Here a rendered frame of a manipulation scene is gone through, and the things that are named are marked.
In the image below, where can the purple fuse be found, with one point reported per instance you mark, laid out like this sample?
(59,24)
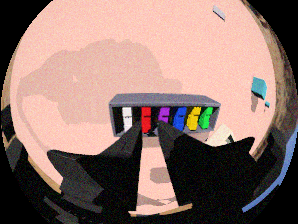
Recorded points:
(163,112)

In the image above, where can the white fuse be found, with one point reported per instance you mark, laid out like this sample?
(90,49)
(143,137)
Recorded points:
(127,112)

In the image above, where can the red fuse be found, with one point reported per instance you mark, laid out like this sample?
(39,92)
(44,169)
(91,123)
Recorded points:
(145,118)

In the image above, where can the small teal block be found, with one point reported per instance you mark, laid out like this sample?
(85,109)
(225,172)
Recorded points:
(259,88)

